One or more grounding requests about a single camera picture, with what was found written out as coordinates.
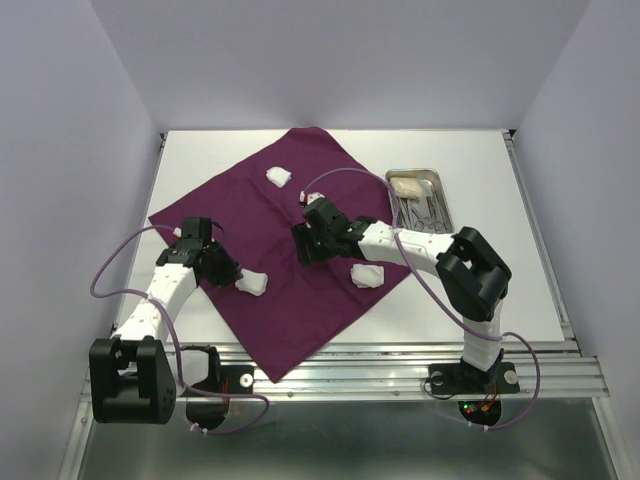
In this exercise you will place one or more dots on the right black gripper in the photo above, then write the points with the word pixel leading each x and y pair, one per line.
pixel 303 234

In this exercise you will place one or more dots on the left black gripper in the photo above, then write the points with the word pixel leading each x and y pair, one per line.
pixel 229 274

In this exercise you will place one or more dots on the white gauze pad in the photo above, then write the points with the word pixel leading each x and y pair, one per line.
pixel 367 276
pixel 254 283
pixel 278 176

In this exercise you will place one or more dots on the white gauze pad top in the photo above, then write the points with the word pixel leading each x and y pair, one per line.
pixel 278 176

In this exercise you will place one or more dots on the steel forceps ring handled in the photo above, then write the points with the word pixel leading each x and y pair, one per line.
pixel 405 215

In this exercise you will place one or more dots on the stainless steel instrument tray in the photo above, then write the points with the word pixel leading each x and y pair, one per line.
pixel 433 187

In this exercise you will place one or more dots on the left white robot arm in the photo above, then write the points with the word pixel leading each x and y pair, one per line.
pixel 133 379

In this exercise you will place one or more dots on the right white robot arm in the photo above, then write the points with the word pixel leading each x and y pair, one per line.
pixel 474 277

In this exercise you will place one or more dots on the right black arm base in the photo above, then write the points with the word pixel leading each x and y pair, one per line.
pixel 445 380

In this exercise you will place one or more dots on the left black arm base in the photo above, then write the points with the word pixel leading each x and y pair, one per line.
pixel 235 380

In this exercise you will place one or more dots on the purple surgical drape cloth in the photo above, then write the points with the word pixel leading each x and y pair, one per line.
pixel 223 176

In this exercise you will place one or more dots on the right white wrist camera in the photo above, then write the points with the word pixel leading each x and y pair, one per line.
pixel 308 198

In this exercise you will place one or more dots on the aluminium frame rail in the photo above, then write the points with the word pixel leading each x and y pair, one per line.
pixel 395 371

